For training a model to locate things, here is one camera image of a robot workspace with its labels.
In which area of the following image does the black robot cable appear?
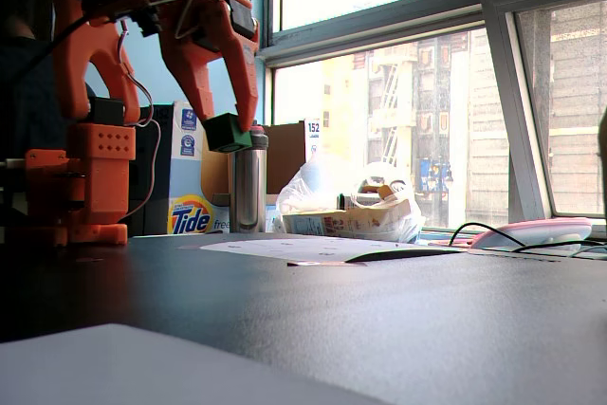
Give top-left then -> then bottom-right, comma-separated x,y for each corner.
11,13 -> 94,93

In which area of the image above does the grey robot wire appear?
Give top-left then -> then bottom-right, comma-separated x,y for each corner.
116,20 -> 163,219

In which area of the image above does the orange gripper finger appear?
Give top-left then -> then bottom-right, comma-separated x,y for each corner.
218,32 -> 262,135
158,34 -> 220,125

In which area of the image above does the pink tape strip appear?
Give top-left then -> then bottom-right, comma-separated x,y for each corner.
285,259 -> 367,268

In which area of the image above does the white numbered grid paper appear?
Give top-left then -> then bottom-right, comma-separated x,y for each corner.
198,235 -> 465,265

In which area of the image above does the thin black cable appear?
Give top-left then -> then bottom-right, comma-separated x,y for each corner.
447,221 -> 607,255

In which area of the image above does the stainless steel bottle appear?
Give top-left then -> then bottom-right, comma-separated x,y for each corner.
228,125 -> 270,234

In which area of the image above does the green cube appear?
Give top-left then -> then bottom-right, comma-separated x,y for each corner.
202,112 -> 254,156

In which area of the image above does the brown cardboard box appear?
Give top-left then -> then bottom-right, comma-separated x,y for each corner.
200,120 -> 307,211

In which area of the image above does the open window frame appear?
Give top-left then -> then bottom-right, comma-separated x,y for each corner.
478,0 -> 607,222

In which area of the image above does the Tide detergent box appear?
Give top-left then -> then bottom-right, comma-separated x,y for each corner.
167,101 -> 234,236

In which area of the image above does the white plastic bag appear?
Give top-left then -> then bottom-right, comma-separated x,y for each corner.
275,156 -> 424,244

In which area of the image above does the pink tray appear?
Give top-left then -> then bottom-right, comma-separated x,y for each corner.
468,215 -> 595,251

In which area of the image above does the white box with number print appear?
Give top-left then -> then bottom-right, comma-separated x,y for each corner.
303,117 -> 322,165

